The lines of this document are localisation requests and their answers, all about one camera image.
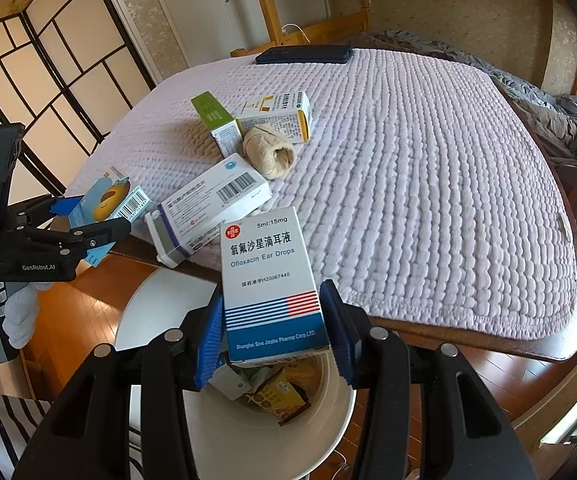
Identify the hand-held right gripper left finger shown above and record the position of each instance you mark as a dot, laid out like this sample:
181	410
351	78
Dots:
208	350

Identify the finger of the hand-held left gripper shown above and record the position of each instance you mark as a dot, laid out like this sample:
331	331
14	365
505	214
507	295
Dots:
63	205
103	234

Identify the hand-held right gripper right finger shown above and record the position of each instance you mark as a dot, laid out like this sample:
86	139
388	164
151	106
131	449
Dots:
341	340

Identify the light blue box yellow picture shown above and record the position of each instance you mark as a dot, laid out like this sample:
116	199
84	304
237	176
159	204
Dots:
111	200

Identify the white and grey box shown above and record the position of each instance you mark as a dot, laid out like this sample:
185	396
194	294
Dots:
166	245

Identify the white round trash bin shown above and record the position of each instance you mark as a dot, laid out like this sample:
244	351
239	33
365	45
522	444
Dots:
248	440

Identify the white box with striped band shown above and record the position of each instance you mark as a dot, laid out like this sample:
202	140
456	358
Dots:
268	270

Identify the white and blue medicine box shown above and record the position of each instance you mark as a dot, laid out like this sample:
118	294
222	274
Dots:
208	200

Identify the green and white box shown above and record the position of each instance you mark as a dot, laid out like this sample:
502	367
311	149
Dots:
211	110

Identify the beige bandage roll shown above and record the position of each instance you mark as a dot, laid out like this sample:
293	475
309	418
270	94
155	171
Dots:
268	152

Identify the yellow and white box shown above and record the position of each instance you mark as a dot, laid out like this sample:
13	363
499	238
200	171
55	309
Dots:
278	110

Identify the person's left hand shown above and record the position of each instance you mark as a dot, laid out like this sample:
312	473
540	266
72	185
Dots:
18	315

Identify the small white carton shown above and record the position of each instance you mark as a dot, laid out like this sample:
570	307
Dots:
228	382

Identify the orange snack packet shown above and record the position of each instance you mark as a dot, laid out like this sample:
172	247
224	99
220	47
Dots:
303	370

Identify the white round stool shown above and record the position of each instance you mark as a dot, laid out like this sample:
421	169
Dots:
158	305

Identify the yellow snack packet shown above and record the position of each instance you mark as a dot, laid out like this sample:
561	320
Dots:
281	400

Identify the black framed folding screen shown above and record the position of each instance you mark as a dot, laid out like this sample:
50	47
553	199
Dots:
68	60

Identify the white quilted blanket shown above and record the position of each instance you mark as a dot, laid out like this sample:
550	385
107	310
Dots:
418	185

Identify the window with black railing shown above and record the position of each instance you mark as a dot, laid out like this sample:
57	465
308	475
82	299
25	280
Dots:
568	420

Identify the dark blue flat case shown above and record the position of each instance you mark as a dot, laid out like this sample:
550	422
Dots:
303	54

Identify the wooden bunk bed frame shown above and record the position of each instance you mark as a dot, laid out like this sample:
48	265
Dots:
263	0

